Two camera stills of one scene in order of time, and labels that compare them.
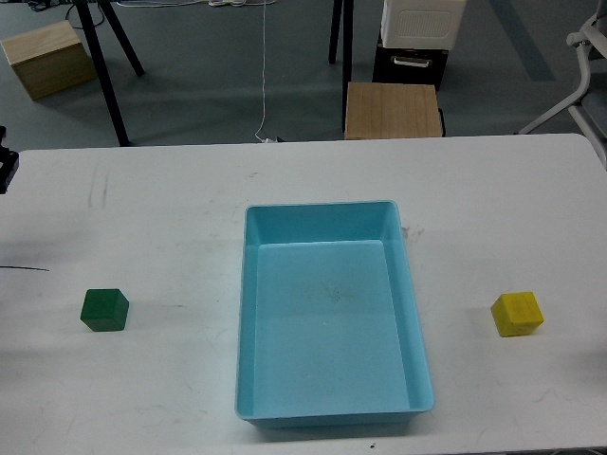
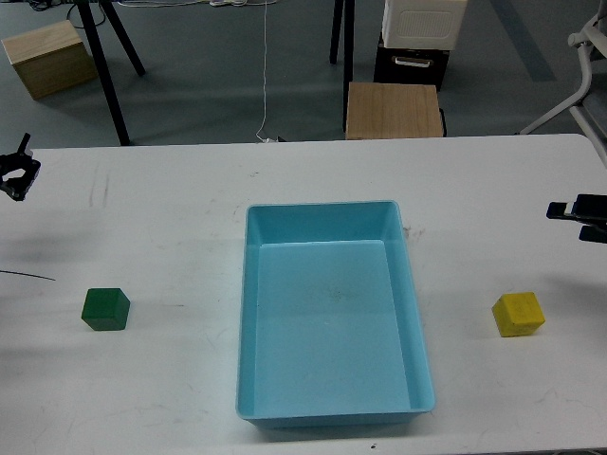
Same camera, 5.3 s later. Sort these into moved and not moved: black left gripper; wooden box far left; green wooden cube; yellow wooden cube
Moved: black left gripper
Not moved: yellow wooden cube; wooden box far left; green wooden cube
